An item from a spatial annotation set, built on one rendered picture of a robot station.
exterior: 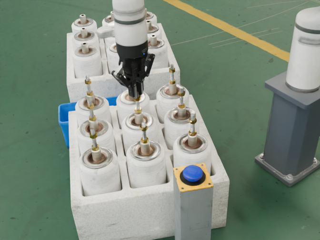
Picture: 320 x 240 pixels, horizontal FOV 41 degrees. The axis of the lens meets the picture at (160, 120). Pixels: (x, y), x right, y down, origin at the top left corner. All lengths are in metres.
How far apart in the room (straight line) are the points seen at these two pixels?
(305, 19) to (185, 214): 0.54
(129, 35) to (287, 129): 0.53
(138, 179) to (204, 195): 0.23
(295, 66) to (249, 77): 0.65
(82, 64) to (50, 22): 0.94
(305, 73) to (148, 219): 0.55
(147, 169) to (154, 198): 0.08
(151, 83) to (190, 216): 0.68
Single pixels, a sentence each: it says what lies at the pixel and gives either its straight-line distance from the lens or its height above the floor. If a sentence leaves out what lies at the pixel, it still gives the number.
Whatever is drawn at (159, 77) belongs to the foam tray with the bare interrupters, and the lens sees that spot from 1.49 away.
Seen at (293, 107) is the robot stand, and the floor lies 0.27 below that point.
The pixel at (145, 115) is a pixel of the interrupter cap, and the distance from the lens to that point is 1.15.
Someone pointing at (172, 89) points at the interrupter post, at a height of 0.27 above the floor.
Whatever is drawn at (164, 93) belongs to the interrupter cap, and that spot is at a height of 0.25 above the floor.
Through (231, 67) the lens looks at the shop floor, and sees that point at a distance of 1.86.
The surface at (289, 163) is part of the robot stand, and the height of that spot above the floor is 0.07.
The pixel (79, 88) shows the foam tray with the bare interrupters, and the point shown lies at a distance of 1.48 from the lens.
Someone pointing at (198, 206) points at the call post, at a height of 0.26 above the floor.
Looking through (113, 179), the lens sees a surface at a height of 0.21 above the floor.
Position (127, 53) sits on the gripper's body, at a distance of 0.99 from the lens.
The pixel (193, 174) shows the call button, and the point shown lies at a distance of 0.87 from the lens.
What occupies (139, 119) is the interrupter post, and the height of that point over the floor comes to 0.27.
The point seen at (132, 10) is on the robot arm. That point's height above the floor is 0.58.
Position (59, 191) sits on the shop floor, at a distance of 1.34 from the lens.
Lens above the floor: 0.95
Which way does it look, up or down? 38 degrees down
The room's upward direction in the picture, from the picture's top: 3 degrees counter-clockwise
